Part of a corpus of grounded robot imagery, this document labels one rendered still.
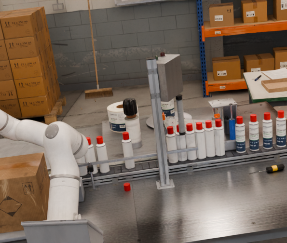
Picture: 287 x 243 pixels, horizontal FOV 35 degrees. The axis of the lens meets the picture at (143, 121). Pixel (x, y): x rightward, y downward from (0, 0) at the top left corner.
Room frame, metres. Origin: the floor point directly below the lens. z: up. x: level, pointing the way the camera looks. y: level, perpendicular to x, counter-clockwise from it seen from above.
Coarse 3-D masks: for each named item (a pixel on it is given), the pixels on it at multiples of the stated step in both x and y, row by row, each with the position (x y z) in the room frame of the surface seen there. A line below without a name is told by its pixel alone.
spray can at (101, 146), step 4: (100, 136) 2.19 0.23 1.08; (100, 140) 2.18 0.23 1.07; (96, 144) 2.19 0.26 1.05; (100, 144) 2.18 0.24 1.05; (104, 144) 2.18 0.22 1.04; (96, 148) 2.18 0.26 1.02; (100, 148) 2.17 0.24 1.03; (104, 148) 2.18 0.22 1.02; (100, 152) 2.17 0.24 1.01; (104, 152) 2.17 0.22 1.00; (100, 156) 2.17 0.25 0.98; (104, 156) 2.17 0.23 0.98; (100, 160) 2.17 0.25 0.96; (100, 164) 2.17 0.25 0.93; (104, 164) 2.17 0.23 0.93; (108, 164) 2.18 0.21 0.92; (100, 168) 2.18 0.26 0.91; (104, 168) 2.17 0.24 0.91; (108, 168) 2.18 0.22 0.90; (100, 172) 2.18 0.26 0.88; (104, 172) 2.17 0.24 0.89; (108, 172) 2.17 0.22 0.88
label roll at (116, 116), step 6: (120, 102) 2.90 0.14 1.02; (108, 108) 2.80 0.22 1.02; (114, 108) 2.79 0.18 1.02; (120, 108) 2.77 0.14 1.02; (108, 114) 2.79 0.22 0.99; (114, 114) 2.73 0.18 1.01; (120, 114) 2.72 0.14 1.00; (114, 120) 2.73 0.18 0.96; (120, 120) 2.72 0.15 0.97; (114, 126) 2.74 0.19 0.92; (120, 126) 2.72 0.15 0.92; (120, 132) 2.72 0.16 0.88
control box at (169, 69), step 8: (168, 56) 2.15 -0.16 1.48; (176, 56) 2.13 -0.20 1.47; (160, 64) 2.04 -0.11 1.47; (168, 64) 2.06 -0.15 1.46; (176, 64) 2.12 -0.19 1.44; (160, 72) 2.04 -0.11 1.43; (168, 72) 2.05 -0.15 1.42; (176, 72) 2.12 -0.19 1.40; (160, 80) 2.04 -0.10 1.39; (168, 80) 2.04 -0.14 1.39; (176, 80) 2.11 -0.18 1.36; (160, 88) 2.05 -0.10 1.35; (168, 88) 2.04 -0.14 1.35; (176, 88) 2.10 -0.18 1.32; (160, 96) 2.05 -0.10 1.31; (168, 96) 2.03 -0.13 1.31
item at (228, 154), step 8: (232, 152) 2.23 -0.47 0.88; (248, 152) 2.20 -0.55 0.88; (256, 152) 2.19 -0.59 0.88; (168, 160) 2.23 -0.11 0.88; (200, 160) 2.18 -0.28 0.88; (208, 160) 2.18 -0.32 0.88; (112, 168) 2.22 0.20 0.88; (120, 168) 2.21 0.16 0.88; (136, 168) 2.18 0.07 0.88; (144, 168) 2.17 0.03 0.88; (152, 168) 2.16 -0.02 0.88; (88, 176) 2.16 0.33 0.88
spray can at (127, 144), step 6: (126, 132) 2.21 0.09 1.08; (126, 138) 2.19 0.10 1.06; (126, 144) 2.18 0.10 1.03; (126, 150) 2.18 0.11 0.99; (132, 150) 2.19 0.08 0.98; (126, 156) 2.18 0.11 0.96; (126, 162) 2.18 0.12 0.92; (132, 162) 2.18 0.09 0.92; (126, 168) 2.19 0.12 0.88; (132, 168) 2.18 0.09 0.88
